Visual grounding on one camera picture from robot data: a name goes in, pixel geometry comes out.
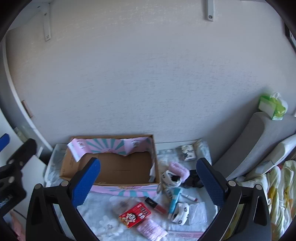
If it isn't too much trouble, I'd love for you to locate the white pillow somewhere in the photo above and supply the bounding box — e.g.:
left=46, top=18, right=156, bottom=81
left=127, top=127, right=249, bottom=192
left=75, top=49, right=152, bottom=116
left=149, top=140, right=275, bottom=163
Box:
left=245, top=134, right=296, bottom=181

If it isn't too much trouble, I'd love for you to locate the light blue floral cloth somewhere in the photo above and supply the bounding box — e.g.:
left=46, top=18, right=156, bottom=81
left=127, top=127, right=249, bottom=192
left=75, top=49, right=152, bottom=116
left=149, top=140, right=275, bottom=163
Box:
left=44, top=139, right=219, bottom=241

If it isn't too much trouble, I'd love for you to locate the black sock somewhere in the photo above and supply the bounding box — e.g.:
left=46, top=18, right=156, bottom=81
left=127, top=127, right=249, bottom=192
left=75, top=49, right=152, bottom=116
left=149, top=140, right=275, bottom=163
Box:
left=184, top=170, right=204, bottom=189

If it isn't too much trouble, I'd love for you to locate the green tissue pack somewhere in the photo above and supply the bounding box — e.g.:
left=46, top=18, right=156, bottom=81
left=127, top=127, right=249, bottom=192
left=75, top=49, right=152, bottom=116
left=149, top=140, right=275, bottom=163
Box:
left=258, top=92, right=288, bottom=121

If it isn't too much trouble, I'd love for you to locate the clear plastic packet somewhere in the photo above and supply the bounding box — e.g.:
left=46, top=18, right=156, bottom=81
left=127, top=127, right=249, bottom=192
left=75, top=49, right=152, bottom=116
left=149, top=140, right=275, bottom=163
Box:
left=194, top=139, right=210, bottom=161

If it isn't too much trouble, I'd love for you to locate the grey cushion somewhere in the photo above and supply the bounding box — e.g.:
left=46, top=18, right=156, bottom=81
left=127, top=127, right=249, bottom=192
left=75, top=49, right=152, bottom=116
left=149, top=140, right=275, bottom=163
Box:
left=211, top=112, right=296, bottom=183

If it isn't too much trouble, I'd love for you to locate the red lip gloss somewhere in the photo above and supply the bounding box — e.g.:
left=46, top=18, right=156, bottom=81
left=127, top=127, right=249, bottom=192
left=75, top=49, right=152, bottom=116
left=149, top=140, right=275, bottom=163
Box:
left=144, top=197, right=167, bottom=214

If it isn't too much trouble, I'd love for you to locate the yellow floral blanket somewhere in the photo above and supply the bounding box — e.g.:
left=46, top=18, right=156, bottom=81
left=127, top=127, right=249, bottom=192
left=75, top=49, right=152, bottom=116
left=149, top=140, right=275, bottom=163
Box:
left=231, top=160, right=296, bottom=235

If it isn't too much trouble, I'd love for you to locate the small pink tag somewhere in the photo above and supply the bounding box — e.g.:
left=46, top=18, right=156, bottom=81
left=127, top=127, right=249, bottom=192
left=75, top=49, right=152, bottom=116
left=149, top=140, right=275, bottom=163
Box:
left=22, top=100, right=32, bottom=118

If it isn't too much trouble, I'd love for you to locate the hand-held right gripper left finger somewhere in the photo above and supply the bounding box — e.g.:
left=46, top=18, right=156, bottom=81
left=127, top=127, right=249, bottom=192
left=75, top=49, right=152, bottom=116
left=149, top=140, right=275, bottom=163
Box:
left=26, top=158, right=101, bottom=241

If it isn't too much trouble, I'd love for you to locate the red capped white pen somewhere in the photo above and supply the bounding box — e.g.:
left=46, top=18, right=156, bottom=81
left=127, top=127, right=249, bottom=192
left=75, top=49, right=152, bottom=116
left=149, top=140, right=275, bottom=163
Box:
left=180, top=192, right=198, bottom=202

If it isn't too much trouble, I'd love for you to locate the blue tube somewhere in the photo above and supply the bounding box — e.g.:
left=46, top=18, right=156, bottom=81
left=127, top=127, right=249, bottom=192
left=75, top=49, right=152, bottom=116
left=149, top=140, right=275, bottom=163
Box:
left=168, top=188, right=182, bottom=215

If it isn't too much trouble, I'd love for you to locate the white wall shelf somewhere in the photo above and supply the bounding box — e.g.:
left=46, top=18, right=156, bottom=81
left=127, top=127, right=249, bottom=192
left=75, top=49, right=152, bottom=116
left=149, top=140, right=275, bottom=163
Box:
left=8, top=0, right=53, bottom=29

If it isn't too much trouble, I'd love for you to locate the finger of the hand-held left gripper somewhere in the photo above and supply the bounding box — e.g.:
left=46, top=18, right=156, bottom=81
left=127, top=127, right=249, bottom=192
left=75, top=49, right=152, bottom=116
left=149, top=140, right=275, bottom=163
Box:
left=0, top=138, right=38, bottom=193
left=0, top=134, right=11, bottom=150

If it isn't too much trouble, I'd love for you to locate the white wipe packet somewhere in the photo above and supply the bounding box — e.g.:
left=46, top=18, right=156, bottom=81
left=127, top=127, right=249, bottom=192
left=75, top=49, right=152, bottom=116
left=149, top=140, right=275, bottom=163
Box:
left=187, top=202, right=208, bottom=225

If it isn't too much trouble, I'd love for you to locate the printed tissue packet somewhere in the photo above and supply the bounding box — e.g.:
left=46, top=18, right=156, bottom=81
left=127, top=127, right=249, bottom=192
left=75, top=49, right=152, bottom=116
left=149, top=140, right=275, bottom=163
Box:
left=180, top=144, right=197, bottom=162

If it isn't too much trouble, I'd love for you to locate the red milk carton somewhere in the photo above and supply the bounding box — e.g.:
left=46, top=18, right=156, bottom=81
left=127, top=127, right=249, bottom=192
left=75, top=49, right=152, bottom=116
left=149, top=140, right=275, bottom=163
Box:
left=119, top=202, right=151, bottom=229

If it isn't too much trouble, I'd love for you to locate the white shelf bracket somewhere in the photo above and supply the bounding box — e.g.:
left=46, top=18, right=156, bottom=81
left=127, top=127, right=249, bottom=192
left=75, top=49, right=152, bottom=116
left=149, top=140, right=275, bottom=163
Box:
left=35, top=2, right=52, bottom=42
left=206, top=0, right=215, bottom=21

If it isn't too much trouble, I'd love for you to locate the white panda sock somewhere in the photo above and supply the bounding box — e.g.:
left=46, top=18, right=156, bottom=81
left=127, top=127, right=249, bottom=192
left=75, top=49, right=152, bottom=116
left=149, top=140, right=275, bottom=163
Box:
left=161, top=171, right=183, bottom=188
left=171, top=202, right=190, bottom=226

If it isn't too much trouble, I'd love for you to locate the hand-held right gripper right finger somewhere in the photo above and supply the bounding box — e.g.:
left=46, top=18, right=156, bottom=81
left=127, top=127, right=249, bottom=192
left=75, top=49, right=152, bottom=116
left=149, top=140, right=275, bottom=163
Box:
left=196, top=158, right=272, bottom=241

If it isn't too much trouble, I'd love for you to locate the long pink box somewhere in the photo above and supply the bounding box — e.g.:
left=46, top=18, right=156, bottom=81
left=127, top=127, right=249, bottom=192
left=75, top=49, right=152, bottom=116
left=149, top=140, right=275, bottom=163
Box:
left=167, top=230, right=207, bottom=240

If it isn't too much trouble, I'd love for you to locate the cardboard box with pink lining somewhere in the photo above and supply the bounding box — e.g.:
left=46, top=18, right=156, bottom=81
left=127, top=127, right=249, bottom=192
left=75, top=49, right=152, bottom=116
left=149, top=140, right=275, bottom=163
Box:
left=60, top=134, right=161, bottom=197

